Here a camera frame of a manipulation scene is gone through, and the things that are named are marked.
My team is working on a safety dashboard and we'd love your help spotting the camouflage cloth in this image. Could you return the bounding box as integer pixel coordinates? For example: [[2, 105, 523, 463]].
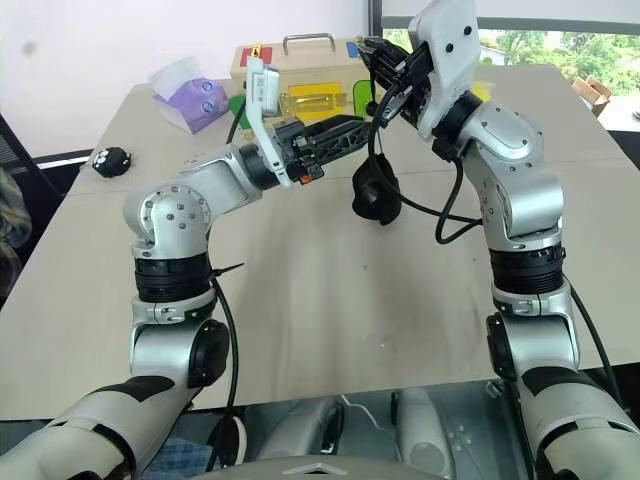
[[0, 167, 34, 262]]

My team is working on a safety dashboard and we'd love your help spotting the black and white shoe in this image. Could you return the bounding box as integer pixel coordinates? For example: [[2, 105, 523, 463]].
[[207, 413, 249, 466]]

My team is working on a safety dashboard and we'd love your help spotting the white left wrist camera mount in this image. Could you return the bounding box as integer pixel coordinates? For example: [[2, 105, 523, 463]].
[[243, 56, 297, 190]]

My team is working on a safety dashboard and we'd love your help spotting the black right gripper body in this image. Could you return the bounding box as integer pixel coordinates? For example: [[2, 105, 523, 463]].
[[377, 41, 435, 126]]

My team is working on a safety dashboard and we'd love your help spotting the silver robot torso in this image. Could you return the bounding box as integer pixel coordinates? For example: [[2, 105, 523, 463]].
[[244, 380, 532, 480]]

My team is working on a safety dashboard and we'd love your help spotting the black drawstring pouch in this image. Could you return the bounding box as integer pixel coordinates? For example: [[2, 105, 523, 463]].
[[350, 102, 403, 227]]

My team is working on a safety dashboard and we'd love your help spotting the purple tissue pack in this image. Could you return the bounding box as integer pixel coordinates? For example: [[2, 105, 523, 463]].
[[148, 55, 230, 135]]

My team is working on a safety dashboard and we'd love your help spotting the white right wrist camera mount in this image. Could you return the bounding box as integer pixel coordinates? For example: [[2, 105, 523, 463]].
[[406, 0, 484, 144]]

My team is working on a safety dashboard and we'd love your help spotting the wooden shape sorter box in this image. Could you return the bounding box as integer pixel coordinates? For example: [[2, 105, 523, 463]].
[[229, 32, 382, 132]]

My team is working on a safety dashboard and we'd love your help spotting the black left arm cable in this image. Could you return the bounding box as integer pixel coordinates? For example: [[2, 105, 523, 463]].
[[209, 262, 246, 416]]

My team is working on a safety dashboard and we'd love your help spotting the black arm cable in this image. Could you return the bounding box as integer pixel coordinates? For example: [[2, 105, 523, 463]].
[[568, 287, 632, 416], [209, 262, 246, 416]]

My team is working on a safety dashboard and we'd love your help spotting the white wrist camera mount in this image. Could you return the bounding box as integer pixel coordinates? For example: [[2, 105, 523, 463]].
[[406, 0, 484, 144], [243, 56, 297, 190]]

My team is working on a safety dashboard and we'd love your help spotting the blue plaid cloth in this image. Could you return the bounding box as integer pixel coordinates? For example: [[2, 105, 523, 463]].
[[158, 435, 221, 480]]

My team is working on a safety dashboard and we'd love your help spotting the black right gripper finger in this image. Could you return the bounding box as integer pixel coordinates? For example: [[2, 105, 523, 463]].
[[366, 58, 404, 94], [360, 36, 408, 66]]

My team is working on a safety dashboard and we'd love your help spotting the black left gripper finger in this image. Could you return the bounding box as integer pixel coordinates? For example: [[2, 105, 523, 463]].
[[298, 114, 374, 137], [309, 126, 375, 164]]

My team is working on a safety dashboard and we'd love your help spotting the green shape block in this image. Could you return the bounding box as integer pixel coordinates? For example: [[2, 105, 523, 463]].
[[227, 93, 252, 130]]

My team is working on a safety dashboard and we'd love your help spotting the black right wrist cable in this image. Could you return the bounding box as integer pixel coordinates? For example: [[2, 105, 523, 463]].
[[367, 85, 484, 246]]

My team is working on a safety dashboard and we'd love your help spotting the open cardboard box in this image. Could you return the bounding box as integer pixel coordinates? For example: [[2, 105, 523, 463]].
[[570, 76, 615, 119]]

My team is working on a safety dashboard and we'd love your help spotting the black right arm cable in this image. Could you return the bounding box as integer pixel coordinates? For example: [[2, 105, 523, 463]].
[[568, 287, 632, 416]]

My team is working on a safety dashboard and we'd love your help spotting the black round plush toy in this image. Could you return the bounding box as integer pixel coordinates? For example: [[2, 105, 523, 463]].
[[89, 145, 134, 178]]

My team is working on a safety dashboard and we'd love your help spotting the metal box handle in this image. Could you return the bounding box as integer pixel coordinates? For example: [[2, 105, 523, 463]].
[[282, 32, 336, 58]]

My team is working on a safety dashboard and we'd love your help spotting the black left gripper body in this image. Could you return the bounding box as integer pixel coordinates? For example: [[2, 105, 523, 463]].
[[272, 118, 327, 186]]

